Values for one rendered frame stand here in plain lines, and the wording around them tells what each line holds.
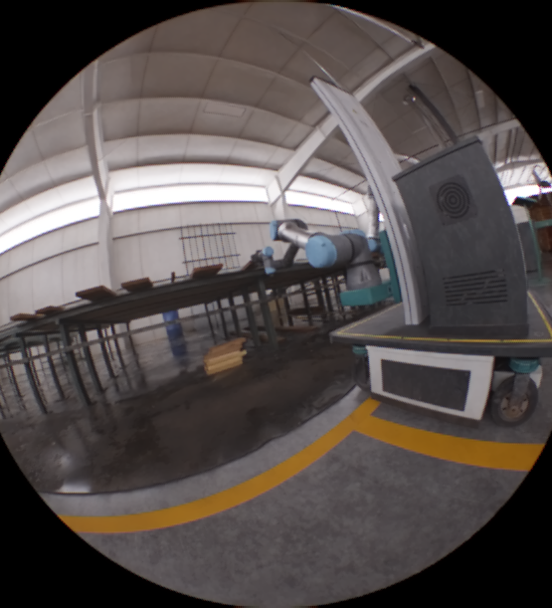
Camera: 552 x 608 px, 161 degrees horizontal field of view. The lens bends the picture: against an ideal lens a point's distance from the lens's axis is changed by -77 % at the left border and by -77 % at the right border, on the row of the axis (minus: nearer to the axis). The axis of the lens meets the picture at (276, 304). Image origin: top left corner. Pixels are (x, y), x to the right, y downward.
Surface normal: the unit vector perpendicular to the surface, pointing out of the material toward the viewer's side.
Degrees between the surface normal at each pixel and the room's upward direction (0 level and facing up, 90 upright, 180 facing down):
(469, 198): 90
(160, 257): 89
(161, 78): 177
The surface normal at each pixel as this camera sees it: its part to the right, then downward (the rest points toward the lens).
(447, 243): -0.88, 0.22
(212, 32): 0.25, 0.97
